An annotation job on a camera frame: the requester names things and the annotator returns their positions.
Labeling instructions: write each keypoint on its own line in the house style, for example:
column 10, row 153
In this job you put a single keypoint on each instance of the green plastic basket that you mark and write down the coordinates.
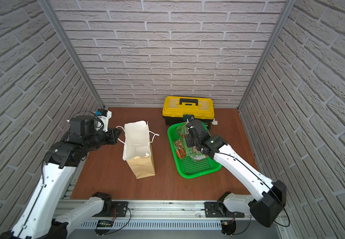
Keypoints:
column 186, row 167

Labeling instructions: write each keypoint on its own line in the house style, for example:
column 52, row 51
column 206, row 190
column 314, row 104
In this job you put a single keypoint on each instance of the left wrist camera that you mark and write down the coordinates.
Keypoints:
column 102, row 119

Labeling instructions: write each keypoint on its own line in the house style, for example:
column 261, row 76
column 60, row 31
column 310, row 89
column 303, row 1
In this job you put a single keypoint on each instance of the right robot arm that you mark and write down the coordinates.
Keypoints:
column 268, row 197

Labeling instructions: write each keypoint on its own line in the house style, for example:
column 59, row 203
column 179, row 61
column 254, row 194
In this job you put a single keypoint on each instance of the white plastic fitting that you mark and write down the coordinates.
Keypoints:
column 214, row 122

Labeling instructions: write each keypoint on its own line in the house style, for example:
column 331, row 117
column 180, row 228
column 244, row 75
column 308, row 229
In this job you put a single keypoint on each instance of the brown paper bag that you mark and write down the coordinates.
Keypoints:
column 137, row 150

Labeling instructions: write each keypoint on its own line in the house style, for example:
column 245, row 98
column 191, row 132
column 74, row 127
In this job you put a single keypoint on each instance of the right power connector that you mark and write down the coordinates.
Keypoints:
column 228, row 228

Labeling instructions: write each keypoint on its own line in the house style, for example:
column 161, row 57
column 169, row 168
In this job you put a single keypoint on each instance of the green white bottom packet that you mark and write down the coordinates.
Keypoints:
column 196, row 156

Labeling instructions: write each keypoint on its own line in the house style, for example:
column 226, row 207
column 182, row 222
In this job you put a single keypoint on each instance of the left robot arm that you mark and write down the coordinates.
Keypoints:
column 87, row 133

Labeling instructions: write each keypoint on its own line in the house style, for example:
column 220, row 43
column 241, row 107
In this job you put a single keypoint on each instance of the green brown food packet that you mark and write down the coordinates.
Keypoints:
column 178, row 144

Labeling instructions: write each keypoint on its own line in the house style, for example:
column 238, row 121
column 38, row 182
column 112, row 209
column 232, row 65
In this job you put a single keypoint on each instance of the yellow black toolbox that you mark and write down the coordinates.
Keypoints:
column 179, row 109

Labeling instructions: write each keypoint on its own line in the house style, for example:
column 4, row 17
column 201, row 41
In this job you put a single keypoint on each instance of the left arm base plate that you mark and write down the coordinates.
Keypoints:
column 117, row 209

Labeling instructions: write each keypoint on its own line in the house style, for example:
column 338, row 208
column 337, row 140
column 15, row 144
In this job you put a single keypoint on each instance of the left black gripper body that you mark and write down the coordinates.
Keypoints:
column 112, row 136

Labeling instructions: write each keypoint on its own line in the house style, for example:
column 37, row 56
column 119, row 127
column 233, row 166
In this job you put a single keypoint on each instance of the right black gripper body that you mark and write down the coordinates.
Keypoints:
column 190, row 142

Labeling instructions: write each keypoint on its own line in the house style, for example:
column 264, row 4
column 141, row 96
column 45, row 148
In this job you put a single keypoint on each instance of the aluminium front rail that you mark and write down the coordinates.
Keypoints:
column 161, row 215

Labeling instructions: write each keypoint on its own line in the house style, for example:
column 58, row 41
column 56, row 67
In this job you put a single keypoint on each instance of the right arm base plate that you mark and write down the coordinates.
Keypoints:
column 218, row 210

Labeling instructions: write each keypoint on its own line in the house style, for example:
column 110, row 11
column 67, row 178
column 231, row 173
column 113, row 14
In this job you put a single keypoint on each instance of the red small condiment packet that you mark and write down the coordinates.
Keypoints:
column 180, row 153

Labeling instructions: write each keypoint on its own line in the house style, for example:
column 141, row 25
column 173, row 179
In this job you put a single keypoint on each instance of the green pizza picture packet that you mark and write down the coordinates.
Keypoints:
column 181, row 131

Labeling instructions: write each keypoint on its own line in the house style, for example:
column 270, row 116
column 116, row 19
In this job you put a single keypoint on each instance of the left controller board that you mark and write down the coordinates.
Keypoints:
column 104, row 227

